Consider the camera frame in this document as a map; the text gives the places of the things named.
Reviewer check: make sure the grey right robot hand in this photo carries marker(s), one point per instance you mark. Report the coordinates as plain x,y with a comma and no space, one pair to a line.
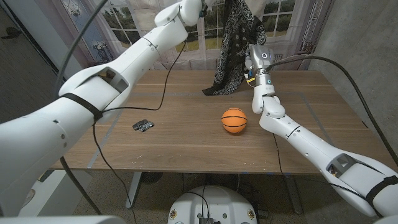
261,59

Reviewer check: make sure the black paisley bandana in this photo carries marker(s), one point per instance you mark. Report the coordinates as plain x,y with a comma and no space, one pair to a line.
233,46

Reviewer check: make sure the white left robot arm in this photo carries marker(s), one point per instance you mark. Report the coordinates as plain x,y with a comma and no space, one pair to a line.
62,124

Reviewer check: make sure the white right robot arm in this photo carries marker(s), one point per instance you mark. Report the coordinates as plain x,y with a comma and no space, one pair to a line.
311,146

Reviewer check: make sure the printed window backdrop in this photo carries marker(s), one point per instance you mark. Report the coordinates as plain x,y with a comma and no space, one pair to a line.
286,25

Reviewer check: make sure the orange mini basketball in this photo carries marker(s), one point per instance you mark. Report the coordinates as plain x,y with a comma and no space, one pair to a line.
234,120

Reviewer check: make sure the grey table leg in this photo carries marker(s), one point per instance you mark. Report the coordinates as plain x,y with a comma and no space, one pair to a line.
293,196
133,189

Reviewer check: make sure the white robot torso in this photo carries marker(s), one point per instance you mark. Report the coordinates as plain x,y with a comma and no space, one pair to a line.
214,202

